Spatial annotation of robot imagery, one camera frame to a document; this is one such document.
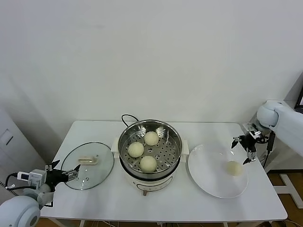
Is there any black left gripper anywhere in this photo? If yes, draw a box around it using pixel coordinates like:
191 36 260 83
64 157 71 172
45 159 81 186

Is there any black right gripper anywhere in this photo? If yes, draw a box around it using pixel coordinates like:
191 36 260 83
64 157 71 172
231 133 259 166

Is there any white steamed baozi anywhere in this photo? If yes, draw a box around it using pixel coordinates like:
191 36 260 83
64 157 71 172
144 131 160 146
127 142 145 158
225 160 244 177
140 155 158 173

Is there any round glass pot lid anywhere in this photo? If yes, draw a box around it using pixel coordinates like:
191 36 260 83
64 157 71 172
60 141 115 191

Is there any perforated steel steamer basket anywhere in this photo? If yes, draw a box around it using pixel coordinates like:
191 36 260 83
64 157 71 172
117 119 184 180

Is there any large white plate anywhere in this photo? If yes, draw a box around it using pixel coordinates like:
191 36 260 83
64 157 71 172
187 142 250 199

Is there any white cabinet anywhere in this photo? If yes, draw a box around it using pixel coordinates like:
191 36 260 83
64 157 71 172
0 104 49 215

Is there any black laptop screen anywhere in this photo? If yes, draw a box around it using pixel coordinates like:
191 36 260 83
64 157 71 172
294 88 303 110

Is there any cream electric cooker base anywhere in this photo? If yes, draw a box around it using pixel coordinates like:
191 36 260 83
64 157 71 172
110 138 190 197

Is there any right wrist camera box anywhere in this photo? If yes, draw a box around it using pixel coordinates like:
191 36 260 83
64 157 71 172
241 122 262 139

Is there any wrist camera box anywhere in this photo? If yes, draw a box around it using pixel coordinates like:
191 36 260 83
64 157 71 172
17 168 48 188
241 122 262 139

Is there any black power adapter with cable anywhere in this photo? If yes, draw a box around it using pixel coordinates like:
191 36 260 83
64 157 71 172
263 131 276 167

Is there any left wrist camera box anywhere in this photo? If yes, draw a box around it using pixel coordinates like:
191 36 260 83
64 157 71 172
17 168 48 188

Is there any white desk foot frame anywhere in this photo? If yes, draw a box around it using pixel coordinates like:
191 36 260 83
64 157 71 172
272 173 303 208

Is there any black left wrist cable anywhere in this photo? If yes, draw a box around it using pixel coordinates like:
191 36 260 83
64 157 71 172
5 173 20 190

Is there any black cooker power cable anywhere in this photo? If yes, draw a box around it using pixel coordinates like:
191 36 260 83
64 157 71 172
121 114 139 129

